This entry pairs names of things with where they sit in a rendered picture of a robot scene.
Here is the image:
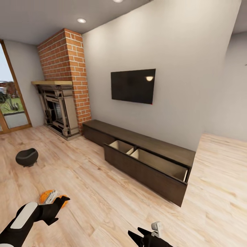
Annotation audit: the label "cauldron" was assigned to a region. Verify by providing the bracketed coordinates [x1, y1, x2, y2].
[16, 148, 38, 167]

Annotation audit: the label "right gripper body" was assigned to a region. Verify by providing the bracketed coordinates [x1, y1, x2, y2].
[144, 234, 169, 247]

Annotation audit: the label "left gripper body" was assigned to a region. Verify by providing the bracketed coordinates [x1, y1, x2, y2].
[44, 197, 64, 225]

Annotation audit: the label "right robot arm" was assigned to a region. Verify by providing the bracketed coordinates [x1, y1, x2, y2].
[128, 221, 173, 247]

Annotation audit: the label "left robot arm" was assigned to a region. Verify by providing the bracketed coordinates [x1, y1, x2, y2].
[0, 190, 70, 247]

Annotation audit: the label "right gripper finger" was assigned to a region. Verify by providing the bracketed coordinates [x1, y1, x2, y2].
[138, 227, 151, 235]
[128, 231, 152, 247]

